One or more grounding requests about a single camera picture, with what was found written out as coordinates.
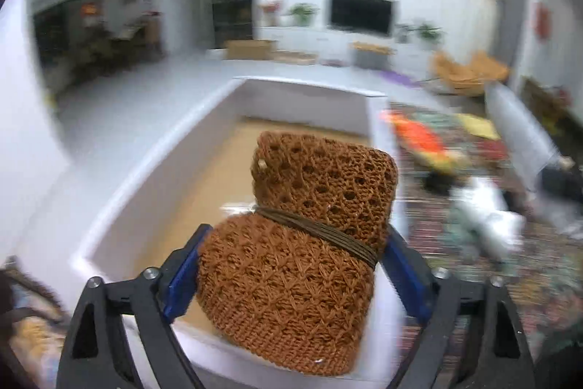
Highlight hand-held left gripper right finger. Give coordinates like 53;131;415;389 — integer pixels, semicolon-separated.
386;224;536;389

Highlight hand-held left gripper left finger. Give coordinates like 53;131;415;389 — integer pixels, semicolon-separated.
55;224;214;389

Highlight white storage box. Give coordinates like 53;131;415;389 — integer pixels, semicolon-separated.
70;76;402;387

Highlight brown knit pouch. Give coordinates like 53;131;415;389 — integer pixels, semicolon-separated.
196;131;400;376

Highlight colourful printed blanket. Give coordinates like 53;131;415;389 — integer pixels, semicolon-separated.
378;104;583;389

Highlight orange fish plush toy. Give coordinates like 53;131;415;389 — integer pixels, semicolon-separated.
386;112;458;172

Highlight yellow flat box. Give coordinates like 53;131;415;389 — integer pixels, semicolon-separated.
455;112;501;140

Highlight orange lounge chair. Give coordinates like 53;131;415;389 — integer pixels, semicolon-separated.
429;51;510;97

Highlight small wooden coffee table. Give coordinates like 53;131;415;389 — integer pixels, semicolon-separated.
352;43;396;70

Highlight cardboard box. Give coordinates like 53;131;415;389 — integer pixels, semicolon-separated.
224;39;278;60

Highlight white television cabinet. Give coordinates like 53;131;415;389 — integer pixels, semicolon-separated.
255;24;440;73

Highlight beige floor cushion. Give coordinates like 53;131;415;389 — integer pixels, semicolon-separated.
274;51;317;66

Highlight covered standing air conditioner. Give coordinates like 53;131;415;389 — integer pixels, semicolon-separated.
470;0;501;73

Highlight flat screen television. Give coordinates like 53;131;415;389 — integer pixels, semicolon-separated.
325;0;394;37

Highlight red flowers in vase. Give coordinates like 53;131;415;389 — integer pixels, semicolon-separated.
259;0;281;27

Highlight bushy green potted plant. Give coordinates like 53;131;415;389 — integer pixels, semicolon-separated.
288;3;320;27

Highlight grey curtain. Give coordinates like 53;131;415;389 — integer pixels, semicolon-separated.
491;0;531;86

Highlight red wall hanging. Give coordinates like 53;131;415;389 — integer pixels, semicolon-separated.
534;3;553;40

